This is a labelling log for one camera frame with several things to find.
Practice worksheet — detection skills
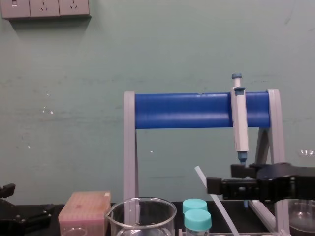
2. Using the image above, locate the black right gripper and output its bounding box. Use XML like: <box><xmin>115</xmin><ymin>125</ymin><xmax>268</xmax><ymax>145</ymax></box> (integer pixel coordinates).
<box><xmin>206</xmin><ymin>162</ymin><xmax>315</xmax><ymax>204</ymax></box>

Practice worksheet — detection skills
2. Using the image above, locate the grey wall socket panel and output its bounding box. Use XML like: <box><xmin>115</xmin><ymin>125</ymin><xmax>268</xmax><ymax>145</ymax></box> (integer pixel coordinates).
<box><xmin>0</xmin><ymin>0</ymin><xmax>92</xmax><ymax>20</ymax></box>

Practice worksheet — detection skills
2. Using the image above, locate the white pipette with blue ends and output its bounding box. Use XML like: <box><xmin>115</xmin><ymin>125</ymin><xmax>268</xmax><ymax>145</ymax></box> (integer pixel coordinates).
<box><xmin>230</xmin><ymin>73</ymin><xmax>250</xmax><ymax>209</ymax></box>

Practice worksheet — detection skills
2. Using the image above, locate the tube with teal cap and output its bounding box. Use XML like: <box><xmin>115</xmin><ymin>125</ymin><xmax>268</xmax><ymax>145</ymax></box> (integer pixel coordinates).
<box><xmin>184</xmin><ymin>209</ymin><xmax>213</xmax><ymax>236</ymax></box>
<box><xmin>182</xmin><ymin>199</ymin><xmax>208</xmax><ymax>215</ymax></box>

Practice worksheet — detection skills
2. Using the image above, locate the clear glass flask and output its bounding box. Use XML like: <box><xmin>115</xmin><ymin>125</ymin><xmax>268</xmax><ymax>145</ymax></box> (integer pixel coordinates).
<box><xmin>286</xmin><ymin>148</ymin><xmax>315</xmax><ymax>236</ymax></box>

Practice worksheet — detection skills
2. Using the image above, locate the pink pipette tip box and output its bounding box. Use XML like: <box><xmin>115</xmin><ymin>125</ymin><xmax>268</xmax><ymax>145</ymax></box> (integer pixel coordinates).
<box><xmin>58</xmin><ymin>191</ymin><xmax>112</xmax><ymax>236</ymax></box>

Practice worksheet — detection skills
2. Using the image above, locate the clear plastic tube rack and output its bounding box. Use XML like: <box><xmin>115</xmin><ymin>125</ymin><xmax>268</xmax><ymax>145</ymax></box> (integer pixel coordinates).
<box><xmin>178</xmin><ymin>229</ymin><xmax>284</xmax><ymax>236</ymax></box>

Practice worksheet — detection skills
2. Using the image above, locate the clear glass beaker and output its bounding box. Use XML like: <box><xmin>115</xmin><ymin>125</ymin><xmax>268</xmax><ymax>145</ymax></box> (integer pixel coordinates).
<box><xmin>105</xmin><ymin>196</ymin><xmax>178</xmax><ymax>236</ymax></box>

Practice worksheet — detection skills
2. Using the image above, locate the grey pipette stand blue bar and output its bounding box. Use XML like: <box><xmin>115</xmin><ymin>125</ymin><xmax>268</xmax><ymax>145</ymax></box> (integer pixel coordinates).
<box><xmin>123</xmin><ymin>88</ymin><xmax>291</xmax><ymax>236</ymax></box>

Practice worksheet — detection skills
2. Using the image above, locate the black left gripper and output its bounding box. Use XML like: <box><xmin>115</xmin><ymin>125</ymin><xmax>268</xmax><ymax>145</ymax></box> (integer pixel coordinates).
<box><xmin>0</xmin><ymin>183</ymin><xmax>56</xmax><ymax>236</ymax></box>

